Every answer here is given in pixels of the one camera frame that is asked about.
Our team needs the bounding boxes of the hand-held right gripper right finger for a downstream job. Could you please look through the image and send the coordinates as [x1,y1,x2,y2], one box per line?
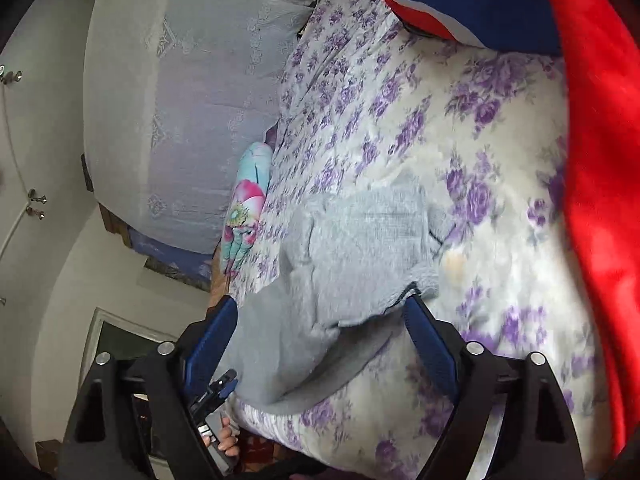
[403,294,596,480]

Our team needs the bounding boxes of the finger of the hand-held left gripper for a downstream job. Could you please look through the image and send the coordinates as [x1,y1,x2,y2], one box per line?
[196,368,239,415]

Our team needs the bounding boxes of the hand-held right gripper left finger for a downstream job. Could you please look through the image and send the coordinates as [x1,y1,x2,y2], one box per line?
[57,296,239,480]

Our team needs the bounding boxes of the grey pants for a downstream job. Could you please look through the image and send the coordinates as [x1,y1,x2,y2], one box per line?
[219,179,452,414]

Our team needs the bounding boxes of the person's left hand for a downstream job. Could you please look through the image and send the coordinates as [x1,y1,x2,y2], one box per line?
[218,414,242,462]

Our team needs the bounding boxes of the blue patterned cloth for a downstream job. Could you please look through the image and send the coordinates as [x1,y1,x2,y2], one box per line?
[125,225,216,292]

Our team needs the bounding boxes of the white framed dark picture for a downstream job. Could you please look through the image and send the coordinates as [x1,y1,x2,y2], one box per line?
[80,307,177,377]

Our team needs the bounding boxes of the colourful floral pillow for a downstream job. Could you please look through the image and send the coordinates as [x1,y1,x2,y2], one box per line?
[220,141,275,281]

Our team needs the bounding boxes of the white lace cloth cover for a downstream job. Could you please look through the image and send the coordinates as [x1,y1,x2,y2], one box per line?
[82,0,342,256]

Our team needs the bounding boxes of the purple floral bed sheet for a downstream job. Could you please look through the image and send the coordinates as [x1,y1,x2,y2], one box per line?
[227,0,622,480]

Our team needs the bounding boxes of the red blanket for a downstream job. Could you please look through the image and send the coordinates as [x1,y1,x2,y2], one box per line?
[530,0,640,461]

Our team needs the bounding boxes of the red blue white pillow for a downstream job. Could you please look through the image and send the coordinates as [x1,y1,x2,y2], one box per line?
[382,0,563,57]

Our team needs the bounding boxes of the dark wooden bed frame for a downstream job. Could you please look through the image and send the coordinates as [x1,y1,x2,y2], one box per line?
[80,154,132,248]

